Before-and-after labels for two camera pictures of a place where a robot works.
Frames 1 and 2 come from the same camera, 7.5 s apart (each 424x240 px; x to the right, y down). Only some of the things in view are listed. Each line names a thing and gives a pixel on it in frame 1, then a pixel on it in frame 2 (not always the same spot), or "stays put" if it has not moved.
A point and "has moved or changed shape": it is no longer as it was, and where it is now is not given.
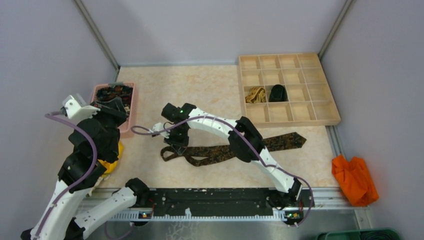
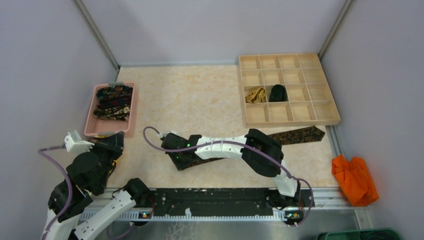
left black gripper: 114,107 -> 114,143
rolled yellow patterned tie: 257,95 stays put
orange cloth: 354,178 stays put
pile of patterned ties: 124,92 stays put
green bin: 383,234 stays put
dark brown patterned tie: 198,156 has moved or changed shape
